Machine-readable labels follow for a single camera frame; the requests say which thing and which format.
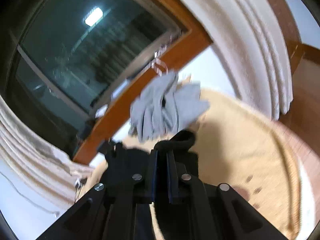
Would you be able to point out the white paper card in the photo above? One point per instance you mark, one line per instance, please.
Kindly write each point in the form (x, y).
(101, 111)

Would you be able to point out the right beige curtain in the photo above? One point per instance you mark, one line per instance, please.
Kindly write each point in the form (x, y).
(251, 46)

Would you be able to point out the black power adapter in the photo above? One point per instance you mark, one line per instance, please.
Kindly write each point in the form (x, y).
(79, 183)

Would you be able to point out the black knit sweater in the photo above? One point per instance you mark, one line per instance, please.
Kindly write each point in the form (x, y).
(179, 145)

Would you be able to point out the left beige curtain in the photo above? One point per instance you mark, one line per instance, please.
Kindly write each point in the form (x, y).
(43, 167)

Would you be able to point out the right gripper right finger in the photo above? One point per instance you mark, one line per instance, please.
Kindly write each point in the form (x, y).
(203, 211)

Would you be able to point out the beige curtain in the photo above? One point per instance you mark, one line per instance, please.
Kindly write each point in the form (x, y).
(251, 46)
(43, 167)

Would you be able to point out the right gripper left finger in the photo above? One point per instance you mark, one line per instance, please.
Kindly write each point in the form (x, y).
(118, 206)

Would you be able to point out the grey garment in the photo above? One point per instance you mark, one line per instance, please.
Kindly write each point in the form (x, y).
(164, 106)

